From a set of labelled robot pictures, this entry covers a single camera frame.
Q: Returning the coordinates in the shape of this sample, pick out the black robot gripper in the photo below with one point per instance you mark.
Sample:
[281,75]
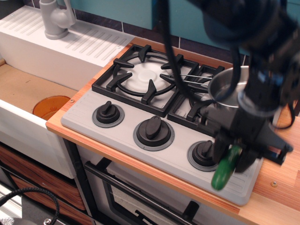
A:
[253,134]

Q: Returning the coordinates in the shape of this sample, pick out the green toy pickle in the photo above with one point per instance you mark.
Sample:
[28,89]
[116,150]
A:
[225,168]

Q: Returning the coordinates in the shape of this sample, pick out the stainless steel pan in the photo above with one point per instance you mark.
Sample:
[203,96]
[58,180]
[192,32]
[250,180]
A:
[215,87]

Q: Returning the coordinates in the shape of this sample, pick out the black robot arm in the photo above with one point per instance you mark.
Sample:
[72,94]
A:
[272,37]

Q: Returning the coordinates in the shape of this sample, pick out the black right stove knob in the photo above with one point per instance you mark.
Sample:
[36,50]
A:
[200,154]

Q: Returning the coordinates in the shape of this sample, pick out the black stove knob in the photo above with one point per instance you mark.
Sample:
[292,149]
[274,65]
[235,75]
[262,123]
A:
[108,115]
[200,154]
[153,134]

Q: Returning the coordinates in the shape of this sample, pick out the grey toy stove top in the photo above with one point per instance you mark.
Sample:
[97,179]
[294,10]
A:
[135,108]

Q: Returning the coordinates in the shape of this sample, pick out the black middle stove knob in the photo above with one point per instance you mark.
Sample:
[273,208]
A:
[153,134]

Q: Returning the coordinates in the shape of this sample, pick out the black left stove knob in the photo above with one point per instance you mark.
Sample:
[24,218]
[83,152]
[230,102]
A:
[108,115]

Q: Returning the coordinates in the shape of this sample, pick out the black right burner grate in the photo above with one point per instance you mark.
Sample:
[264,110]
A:
[193,114]

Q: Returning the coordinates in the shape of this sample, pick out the black burner grate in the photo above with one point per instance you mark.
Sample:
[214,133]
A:
[142,78]
[193,114]

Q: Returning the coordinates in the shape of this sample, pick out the black left burner grate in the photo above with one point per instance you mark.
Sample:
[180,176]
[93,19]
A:
[142,78]

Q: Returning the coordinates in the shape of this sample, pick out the toy oven door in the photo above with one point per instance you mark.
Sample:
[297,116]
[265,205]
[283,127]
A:
[137,208]

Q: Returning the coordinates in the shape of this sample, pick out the orange plastic plate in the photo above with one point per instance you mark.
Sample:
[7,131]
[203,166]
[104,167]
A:
[47,107]

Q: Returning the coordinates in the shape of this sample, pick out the wooden drawer front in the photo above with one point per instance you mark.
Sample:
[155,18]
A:
[24,172]

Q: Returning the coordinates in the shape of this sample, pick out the white toy sink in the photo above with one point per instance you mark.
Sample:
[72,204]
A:
[33,67]

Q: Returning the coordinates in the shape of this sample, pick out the grey toy faucet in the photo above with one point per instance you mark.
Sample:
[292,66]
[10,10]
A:
[56,20]

